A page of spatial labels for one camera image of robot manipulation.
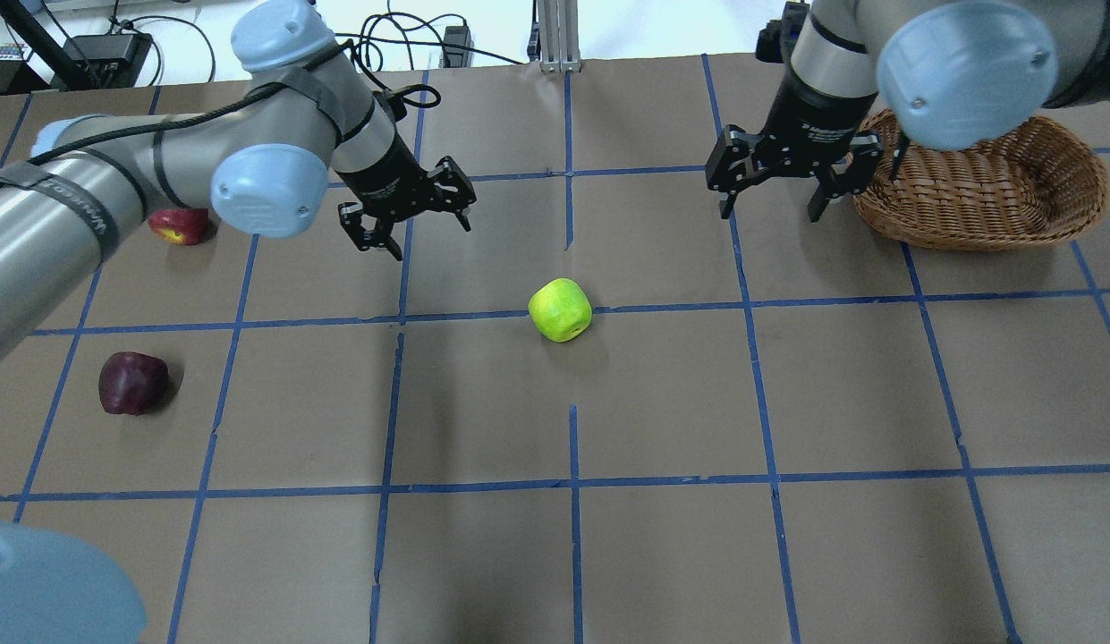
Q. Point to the aluminium frame post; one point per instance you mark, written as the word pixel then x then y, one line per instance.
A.
pixel 558 36

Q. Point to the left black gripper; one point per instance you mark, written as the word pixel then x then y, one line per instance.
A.
pixel 384 175

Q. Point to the dark red apple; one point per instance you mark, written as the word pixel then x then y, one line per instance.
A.
pixel 132 383

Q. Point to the black power adapter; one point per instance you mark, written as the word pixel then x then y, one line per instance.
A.
pixel 456 53

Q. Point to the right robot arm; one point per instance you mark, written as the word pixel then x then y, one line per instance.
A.
pixel 866 80

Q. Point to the wicker basket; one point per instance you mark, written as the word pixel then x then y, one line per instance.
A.
pixel 1038 185

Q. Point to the red yellow apple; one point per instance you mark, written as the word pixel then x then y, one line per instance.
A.
pixel 181 226

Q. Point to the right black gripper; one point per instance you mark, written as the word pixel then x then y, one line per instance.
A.
pixel 810 118

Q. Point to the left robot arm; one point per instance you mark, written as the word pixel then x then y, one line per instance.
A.
pixel 261 164

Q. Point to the green apple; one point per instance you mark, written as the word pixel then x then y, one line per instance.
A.
pixel 560 310

